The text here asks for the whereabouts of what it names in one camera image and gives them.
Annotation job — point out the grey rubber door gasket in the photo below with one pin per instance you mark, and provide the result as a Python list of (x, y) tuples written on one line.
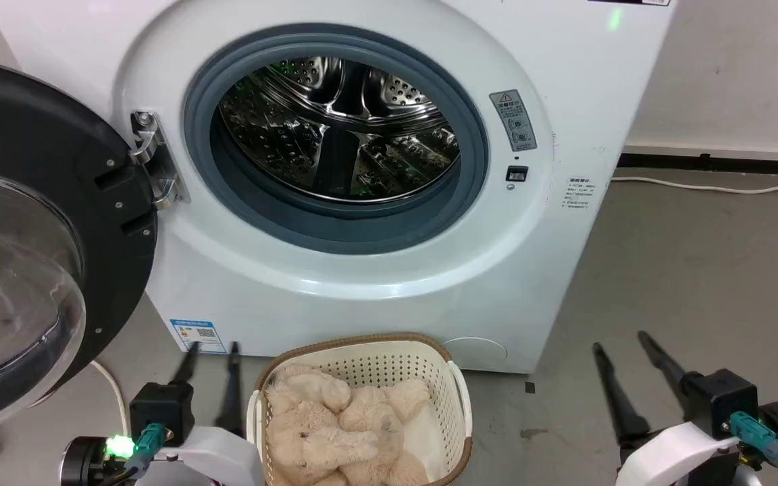
[(335, 228)]

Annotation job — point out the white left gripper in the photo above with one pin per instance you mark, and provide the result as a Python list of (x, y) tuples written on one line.
[(220, 459)]

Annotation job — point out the small beige plush toy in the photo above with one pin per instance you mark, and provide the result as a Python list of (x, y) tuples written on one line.
[(315, 390)]

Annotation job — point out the white laundry basket brown rim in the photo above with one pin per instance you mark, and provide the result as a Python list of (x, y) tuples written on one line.
[(453, 405)]

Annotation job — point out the black round left wrist motor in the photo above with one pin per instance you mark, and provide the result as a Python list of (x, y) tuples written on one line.
[(82, 462)]

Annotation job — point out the grey warning sticker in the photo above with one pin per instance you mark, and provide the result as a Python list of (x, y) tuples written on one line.
[(514, 121)]

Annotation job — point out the blue white energy label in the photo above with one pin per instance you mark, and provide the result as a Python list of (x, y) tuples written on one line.
[(196, 334)]

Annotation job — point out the round white filter cover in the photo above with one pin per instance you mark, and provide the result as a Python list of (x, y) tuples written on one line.
[(477, 352)]

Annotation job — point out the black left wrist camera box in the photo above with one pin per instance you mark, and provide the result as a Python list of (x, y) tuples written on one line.
[(159, 408)]

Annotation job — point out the large beige plush toy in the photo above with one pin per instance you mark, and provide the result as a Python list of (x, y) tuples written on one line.
[(335, 445)]

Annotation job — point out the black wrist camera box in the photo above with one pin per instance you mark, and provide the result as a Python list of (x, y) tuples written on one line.
[(720, 401), (159, 408)]

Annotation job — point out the steel perforated washer drum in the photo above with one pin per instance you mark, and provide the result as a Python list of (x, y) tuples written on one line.
[(362, 101)]

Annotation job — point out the chrome washer door hinge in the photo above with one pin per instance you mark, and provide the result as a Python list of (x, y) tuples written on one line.
[(159, 177)]

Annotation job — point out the black baseboard strip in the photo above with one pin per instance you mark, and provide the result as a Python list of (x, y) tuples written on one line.
[(713, 164)]

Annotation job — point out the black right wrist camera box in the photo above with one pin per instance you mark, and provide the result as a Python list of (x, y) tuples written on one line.
[(720, 401)]

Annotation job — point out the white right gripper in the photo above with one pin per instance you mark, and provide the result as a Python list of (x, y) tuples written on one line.
[(679, 459)]

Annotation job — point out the black round glass washer door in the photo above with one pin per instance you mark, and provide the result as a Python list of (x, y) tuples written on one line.
[(122, 270)]

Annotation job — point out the black door latch socket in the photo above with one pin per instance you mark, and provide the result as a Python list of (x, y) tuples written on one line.
[(516, 173)]

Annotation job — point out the white front-load washing machine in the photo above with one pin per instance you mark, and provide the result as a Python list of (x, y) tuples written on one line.
[(564, 270)]

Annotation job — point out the small printed text sticker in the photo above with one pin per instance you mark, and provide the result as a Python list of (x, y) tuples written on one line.
[(578, 192)]

